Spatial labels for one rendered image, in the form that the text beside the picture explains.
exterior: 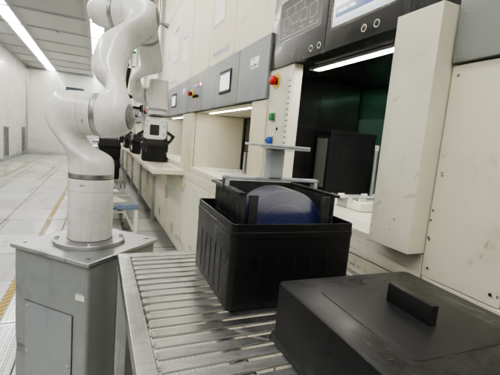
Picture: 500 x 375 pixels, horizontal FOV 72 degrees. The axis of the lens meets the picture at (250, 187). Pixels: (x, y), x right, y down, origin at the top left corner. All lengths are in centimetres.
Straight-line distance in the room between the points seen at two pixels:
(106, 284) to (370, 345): 73
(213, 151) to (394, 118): 215
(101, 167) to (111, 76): 25
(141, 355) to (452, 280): 61
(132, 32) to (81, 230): 61
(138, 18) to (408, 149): 86
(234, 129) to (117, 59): 191
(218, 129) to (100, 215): 196
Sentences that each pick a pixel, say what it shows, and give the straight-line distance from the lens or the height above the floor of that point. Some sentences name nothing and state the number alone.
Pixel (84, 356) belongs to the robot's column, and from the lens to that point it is 107.
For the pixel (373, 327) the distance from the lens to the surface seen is 51.
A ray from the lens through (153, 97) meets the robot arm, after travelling 161.
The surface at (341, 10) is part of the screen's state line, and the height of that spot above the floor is 151.
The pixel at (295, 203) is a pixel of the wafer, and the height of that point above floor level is 96.
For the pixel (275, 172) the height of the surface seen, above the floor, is 102.
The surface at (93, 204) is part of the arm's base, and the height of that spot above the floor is 88.
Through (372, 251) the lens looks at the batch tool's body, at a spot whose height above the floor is 82.
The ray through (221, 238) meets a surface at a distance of 71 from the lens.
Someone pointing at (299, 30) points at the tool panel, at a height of 151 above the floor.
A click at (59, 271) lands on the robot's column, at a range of 103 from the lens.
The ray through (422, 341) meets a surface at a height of 86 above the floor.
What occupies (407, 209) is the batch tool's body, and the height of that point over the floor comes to 97.
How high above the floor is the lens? 108
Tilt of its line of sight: 7 degrees down
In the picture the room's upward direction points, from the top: 5 degrees clockwise
